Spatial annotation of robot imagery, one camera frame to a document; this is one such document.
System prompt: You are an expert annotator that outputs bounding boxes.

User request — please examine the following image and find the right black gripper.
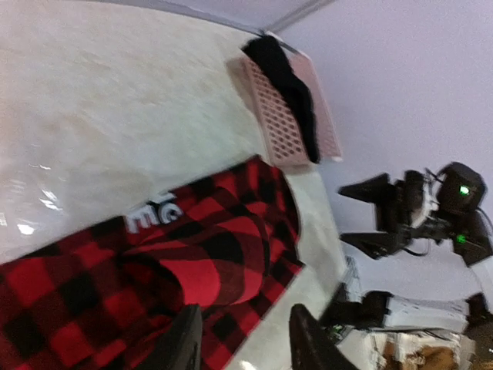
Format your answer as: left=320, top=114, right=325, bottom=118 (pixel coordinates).
left=338, top=170, right=443, bottom=260

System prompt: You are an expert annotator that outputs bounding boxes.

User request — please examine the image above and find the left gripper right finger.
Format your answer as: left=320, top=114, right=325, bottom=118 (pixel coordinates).
left=289, top=304, right=357, bottom=370

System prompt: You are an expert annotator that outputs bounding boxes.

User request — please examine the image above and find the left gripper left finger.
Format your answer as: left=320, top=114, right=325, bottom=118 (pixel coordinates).
left=136, top=304, right=203, bottom=370

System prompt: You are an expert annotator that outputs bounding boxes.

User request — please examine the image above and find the red black plaid garment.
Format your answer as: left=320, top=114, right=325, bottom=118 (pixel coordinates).
left=1, top=156, right=303, bottom=369

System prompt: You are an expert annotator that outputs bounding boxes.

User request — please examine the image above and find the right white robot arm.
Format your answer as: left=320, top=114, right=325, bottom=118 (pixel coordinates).
left=321, top=162, right=492, bottom=334

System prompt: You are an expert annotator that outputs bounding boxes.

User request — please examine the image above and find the pink plastic laundry basket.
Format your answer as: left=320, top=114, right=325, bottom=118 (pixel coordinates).
left=235, top=33, right=342, bottom=167

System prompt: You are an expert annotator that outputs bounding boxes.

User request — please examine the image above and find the black garment in basket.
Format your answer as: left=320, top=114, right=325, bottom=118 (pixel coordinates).
left=241, top=35, right=320, bottom=163

